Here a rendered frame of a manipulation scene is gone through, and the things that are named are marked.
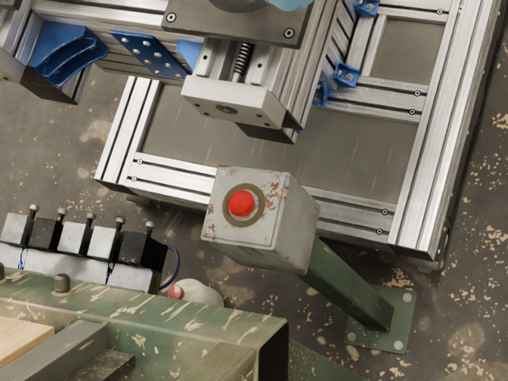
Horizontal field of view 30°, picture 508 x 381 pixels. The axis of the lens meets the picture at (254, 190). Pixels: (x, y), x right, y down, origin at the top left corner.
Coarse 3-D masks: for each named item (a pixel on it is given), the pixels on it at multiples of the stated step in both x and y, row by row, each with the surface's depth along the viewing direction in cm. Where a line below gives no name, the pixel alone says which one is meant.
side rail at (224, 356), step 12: (216, 348) 134; (228, 348) 134; (240, 348) 134; (252, 348) 134; (204, 360) 130; (216, 360) 130; (228, 360) 130; (240, 360) 130; (252, 360) 133; (192, 372) 127; (204, 372) 127; (216, 372) 127; (228, 372) 127; (240, 372) 130
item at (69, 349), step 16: (80, 320) 146; (64, 336) 140; (80, 336) 140; (96, 336) 142; (32, 352) 134; (48, 352) 134; (64, 352) 134; (80, 352) 138; (96, 352) 142; (16, 368) 129; (32, 368) 129; (48, 368) 131; (64, 368) 135
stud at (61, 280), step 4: (56, 276) 153; (60, 276) 153; (64, 276) 153; (68, 276) 154; (56, 280) 152; (60, 280) 152; (64, 280) 152; (68, 280) 153; (56, 284) 153; (60, 284) 152; (64, 284) 153; (68, 284) 153; (56, 288) 153; (60, 288) 153; (64, 288) 153; (68, 288) 153; (60, 292) 153; (64, 292) 153
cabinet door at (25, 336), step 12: (0, 324) 149; (12, 324) 149; (24, 324) 149; (36, 324) 149; (0, 336) 144; (12, 336) 144; (24, 336) 145; (36, 336) 145; (48, 336) 147; (0, 348) 140; (12, 348) 140; (24, 348) 142; (0, 360) 137; (12, 360) 139
